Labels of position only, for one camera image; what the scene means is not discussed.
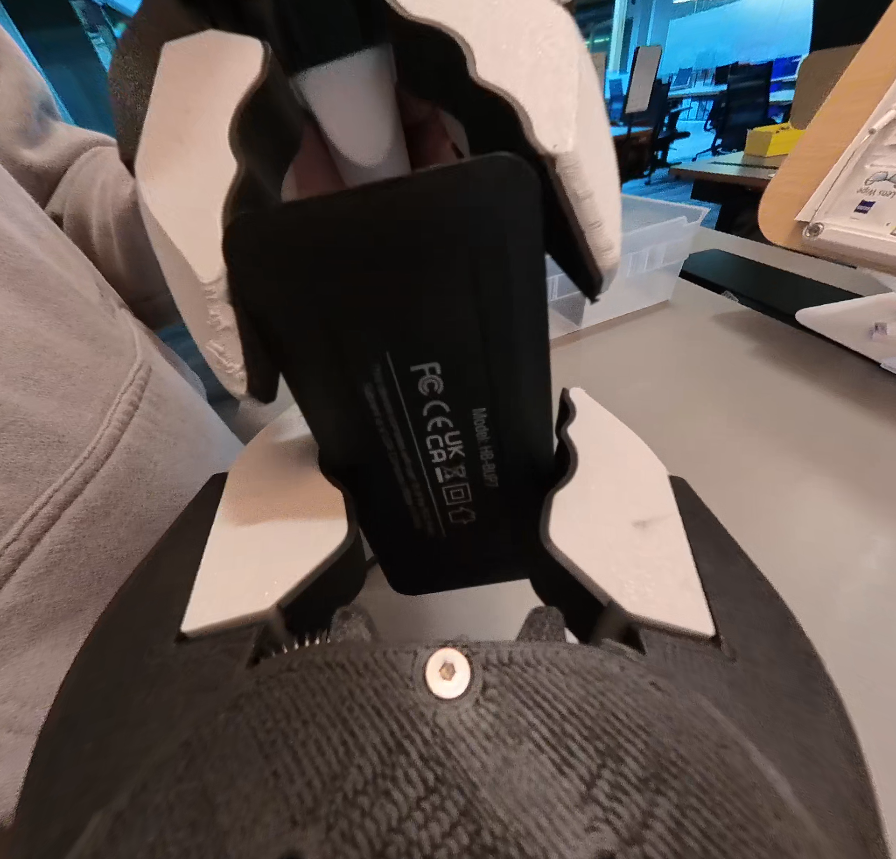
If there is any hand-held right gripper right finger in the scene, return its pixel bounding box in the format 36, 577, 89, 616
541, 385, 718, 641

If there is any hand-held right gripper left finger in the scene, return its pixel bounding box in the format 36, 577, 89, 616
179, 413, 366, 641

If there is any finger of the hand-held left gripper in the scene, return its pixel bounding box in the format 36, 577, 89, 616
133, 35, 310, 406
382, 0, 625, 304

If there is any black usb hub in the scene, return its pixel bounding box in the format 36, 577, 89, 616
223, 153, 562, 598

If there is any person's left forearm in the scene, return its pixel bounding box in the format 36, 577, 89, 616
0, 26, 211, 356

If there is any person's left hand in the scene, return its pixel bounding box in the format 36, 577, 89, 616
400, 92, 471, 172

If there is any clear plastic storage bin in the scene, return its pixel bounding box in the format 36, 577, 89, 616
545, 192, 709, 345

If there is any black office chair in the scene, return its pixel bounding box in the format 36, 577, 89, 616
703, 59, 777, 158

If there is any person's grey hoodie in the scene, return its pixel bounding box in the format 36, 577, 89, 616
0, 166, 281, 828

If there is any yellow box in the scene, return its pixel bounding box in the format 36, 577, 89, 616
742, 122, 805, 161

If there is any white flat stand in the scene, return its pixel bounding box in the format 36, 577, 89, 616
795, 290, 896, 375

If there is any wooden board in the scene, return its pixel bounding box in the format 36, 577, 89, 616
758, 12, 896, 261

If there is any black monitor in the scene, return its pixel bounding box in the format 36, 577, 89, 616
811, 0, 896, 56

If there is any white wipe packet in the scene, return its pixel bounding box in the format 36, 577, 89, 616
797, 99, 896, 276

